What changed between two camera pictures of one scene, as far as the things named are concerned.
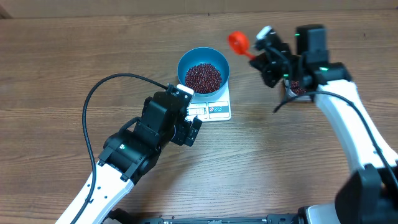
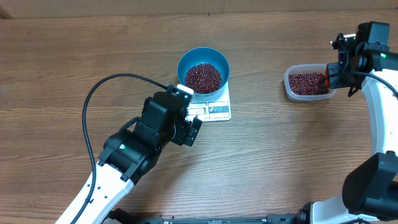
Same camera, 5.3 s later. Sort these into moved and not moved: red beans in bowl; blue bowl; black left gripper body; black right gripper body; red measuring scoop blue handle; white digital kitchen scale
Moved: black right gripper body; red measuring scoop blue handle
Not moved: black left gripper body; white digital kitchen scale; blue bowl; red beans in bowl
